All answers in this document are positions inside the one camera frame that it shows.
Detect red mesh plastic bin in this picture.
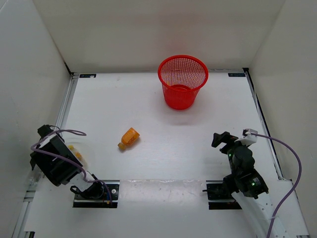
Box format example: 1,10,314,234
158,55,209,111

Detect clear bottle yellow cap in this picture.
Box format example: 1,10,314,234
67,145,88,168

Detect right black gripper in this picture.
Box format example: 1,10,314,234
211,131,250,175

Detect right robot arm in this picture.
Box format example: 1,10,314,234
211,129,302,238

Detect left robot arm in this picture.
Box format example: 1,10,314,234
30,124,109,200

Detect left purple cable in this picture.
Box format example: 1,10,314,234
31,128,114,199

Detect orange plastic bottle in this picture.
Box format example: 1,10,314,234
118,127,140,151

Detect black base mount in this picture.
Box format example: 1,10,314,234
202,180,242,210
70,180,120,209

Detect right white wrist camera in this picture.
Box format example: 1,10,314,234
235,128,258,146

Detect clear bottle blue cap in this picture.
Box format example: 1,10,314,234
29,171,45,187

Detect left aluminium frame rail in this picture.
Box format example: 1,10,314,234
11,72,79,238

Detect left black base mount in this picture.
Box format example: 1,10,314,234
70,180,120,209

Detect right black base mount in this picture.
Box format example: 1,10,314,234
202,180,242,210

